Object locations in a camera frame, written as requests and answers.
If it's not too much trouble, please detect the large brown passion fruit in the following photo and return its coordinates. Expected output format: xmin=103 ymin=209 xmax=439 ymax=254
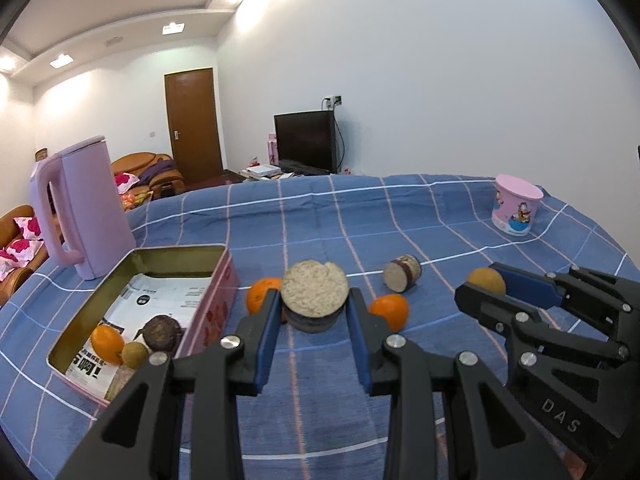
xmin=142 ymin=315 xmax=183 ymax=356

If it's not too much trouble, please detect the purple cloth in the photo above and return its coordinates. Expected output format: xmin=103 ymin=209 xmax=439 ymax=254
xmin=137 ymin=160 xmax=176 ymax=186

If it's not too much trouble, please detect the black power cable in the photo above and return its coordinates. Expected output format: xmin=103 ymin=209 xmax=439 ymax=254
xmin=333 ymin=109 xmax=347 ymax=174

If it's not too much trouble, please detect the pink electric kettle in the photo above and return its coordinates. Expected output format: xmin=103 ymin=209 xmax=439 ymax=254
xmin=29 ymin=135 xmax=137 ymax=281

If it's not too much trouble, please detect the black television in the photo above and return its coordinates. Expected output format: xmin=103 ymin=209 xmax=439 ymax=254
xmin=274 ymin=110 xmax=337 ymax=176

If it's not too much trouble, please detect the white television stand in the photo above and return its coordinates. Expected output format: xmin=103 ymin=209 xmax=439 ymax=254
xmin=240 ymin=167 xmax=351 ymax=184

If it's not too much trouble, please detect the pink cartoon paper cup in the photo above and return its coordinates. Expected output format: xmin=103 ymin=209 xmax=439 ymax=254
xmin=491 ymin=174 xmax=544 ymax=237

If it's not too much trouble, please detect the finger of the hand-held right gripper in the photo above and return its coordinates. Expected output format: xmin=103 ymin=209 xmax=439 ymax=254
xmin=454 ymin=282 xmax=551 ymax=343
xmin=490 ymin=261 xmax=571 ymax=308

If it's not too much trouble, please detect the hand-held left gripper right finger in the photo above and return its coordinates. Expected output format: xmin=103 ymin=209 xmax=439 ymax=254
xmin=347 ymin=287 xmax=571 ymax=480

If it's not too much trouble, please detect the floral pink pillow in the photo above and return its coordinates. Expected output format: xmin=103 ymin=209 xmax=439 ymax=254
xmin=5 ymin=239 xmax=45 ymax=262
xmin=14 ymin=216 xmax=43 ymax=241
xmin=0 ymin=255 xmax=26 ymax=281

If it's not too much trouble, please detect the brown leather armchair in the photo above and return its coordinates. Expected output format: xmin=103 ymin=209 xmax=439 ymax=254
xmin=111 ymin=152 xmax=185 ymax=202

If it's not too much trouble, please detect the brown leather sofa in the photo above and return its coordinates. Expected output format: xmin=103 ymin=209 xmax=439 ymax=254
xmin=0 ymin=205 xmax=51 ymax=307

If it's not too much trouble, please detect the blue checked tablecloth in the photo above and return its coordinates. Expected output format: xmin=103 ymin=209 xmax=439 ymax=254
xmin=0 ymin=174 xmax=640 ymax=480

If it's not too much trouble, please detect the brown wooden door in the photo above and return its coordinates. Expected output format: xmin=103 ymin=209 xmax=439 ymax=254
xmin=164 ymin=67 xmax=224 ymax=186

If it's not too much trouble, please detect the orange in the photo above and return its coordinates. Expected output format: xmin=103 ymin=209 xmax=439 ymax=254
xmin=246 ymin=277 xmax=283 ymax=317
xmin=90 ymin=325 xmax=126 ymax=366
xmin=369 ymin=294 xmax=410 ymax=333

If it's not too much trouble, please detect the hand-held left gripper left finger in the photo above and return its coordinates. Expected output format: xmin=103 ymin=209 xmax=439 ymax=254
xmin=55 ymin=287 xmax=283 ymax=480

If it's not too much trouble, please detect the rectangular pink metal tin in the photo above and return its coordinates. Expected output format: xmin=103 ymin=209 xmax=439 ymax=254
xmin=47 ymin=244 xmax=240 ymax=408

